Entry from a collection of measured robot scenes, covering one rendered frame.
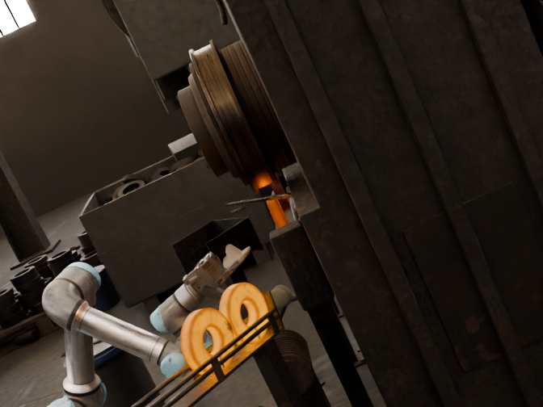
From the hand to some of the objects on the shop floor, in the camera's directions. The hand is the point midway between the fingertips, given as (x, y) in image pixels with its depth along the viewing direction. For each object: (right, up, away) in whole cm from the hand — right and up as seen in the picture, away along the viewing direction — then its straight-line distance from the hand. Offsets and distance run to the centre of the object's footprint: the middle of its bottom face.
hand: (248, 251), depth 245 cm
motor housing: (+31, -72, -4) cm, 78 cm away
